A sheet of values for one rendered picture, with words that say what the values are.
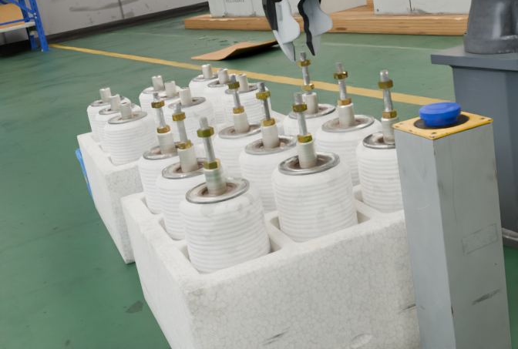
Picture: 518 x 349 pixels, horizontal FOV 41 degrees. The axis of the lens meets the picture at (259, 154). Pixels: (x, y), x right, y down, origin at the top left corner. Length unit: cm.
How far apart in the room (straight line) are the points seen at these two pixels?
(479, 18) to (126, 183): 66
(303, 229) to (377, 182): 11
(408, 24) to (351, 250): 269
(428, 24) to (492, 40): 226
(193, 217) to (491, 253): 32
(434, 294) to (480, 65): 44
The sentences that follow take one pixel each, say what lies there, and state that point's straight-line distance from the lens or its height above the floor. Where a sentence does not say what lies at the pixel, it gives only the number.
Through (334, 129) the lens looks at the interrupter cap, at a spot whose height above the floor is 25.
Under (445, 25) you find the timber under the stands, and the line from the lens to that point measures 326.
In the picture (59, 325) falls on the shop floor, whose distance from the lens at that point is 117.
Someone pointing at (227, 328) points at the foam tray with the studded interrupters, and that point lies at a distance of 78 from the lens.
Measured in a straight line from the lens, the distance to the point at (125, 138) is 129.
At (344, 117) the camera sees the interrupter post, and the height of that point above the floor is 26.
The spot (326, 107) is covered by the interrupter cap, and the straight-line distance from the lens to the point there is 110.
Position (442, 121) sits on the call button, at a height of 32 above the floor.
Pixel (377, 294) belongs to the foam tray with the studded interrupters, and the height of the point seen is 10.
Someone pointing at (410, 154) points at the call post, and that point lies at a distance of 70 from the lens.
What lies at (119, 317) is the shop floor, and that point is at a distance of 114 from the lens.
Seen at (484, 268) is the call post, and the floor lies 16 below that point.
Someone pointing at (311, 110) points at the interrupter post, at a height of 26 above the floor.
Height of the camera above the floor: 51
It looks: 16 degrees down
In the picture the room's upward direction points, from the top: 11 degrees counter-clockwise
